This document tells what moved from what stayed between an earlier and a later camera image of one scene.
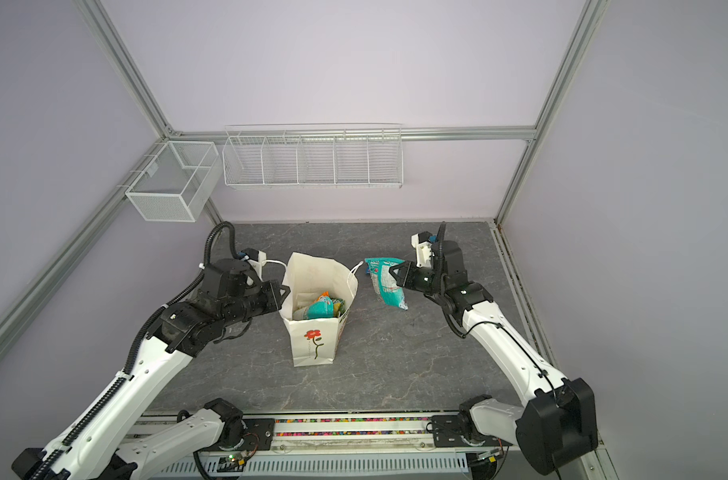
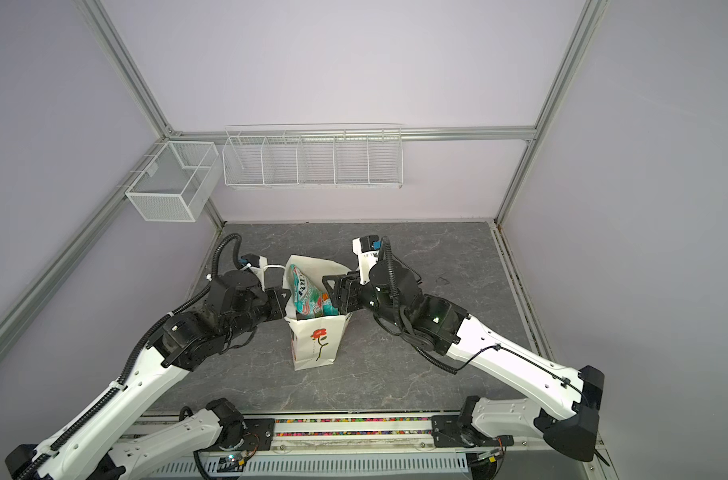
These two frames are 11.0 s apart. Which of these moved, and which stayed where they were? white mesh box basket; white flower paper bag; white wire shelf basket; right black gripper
Moved: right black gripper
Stayed: white flower paper bag; white wire shelf basket; white mesh box basket
